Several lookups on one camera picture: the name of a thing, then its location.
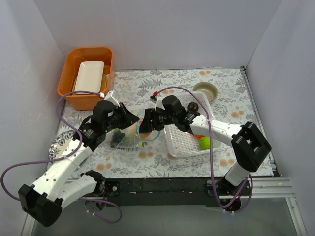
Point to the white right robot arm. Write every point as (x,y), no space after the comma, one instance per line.
(249,144)

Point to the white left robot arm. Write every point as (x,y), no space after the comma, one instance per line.
(45,199)

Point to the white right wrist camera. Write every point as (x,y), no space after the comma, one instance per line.
(158,102)

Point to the beige ceramic bowl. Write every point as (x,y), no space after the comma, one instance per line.
(208,89)

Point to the blue patterned plate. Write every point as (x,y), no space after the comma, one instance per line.
(60,144)

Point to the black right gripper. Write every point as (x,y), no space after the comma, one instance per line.
(152,119)

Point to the orange plastic bin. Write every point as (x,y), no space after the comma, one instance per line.
(82,102)

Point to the yellow container in bin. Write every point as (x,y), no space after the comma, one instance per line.
(90,83)

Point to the peach toy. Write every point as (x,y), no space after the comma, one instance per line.
(144,135)

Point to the green fruit toy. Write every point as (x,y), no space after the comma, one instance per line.
(205,143)

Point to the white plastic basket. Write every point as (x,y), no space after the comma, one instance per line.
(180,144)

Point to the white radish toy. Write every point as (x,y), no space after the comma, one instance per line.
(130,133)

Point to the dark brown mangosteen toy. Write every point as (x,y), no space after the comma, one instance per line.
(193,107)

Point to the black base bar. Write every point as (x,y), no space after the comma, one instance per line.
(182,191)

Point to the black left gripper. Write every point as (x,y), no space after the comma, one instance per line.
(122,116)

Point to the white rectangular plate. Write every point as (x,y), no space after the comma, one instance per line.
(91,66)

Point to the floral table mat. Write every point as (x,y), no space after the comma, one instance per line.
(153,160)

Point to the dark grape bunch toy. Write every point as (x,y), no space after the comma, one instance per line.
(117,137)

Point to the clear zip top bag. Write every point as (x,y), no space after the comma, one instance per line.
(138,142)

